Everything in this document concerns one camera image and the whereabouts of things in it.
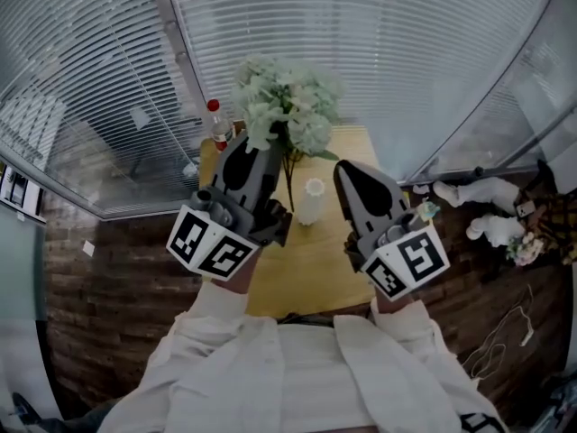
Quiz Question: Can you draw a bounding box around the person's white shirt torso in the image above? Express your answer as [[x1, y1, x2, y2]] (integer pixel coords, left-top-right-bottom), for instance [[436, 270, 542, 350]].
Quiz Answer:
[[96, 312, 510, 433]]

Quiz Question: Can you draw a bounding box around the person's left forearm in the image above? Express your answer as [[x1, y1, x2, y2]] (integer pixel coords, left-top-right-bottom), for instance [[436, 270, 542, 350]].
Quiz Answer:
[[173, 244, 265, 363]]

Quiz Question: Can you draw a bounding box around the metal window frame post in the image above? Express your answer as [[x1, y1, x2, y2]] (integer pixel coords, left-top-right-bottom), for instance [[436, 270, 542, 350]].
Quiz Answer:
[[147, 0, 209, 104]]

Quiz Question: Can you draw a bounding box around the small pink flowers bunch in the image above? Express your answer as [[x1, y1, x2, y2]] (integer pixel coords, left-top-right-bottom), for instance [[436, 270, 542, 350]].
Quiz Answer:
[[505, 231, 546, 268]]

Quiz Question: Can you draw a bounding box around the pale green flowers bouquet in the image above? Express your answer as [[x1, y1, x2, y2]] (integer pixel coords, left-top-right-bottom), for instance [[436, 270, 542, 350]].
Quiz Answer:
[[229, 54, 346, 214]]

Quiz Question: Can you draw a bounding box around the small teal white object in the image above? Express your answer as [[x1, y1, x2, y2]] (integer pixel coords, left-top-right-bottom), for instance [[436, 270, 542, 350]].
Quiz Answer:
[[417, 198, 442, 221]]

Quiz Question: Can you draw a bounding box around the white ribbed vase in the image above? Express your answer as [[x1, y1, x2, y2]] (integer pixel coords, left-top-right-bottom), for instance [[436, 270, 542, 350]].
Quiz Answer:
[[295, 177, 326, 227]]

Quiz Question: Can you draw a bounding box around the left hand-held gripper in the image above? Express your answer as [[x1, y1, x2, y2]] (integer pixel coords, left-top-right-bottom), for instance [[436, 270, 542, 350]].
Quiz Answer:
[[165, 131, 294, 283]]

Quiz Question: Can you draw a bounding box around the clear bottle with red cap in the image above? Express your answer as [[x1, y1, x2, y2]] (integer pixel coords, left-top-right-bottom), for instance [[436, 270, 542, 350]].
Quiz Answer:
[[206, 98, 237, 153]]

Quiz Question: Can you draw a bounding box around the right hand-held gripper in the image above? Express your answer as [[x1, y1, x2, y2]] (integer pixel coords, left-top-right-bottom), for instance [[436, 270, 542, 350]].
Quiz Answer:
[[333, 159, 452, 302]]

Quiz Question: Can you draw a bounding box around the white cable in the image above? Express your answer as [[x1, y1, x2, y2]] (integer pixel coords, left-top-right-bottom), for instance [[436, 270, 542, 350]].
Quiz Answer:
[[463, 283, 538, 381]]

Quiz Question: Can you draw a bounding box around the person's right forearm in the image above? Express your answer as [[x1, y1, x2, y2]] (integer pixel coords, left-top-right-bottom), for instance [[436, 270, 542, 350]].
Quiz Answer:
[[367, 286, 457, 378]]

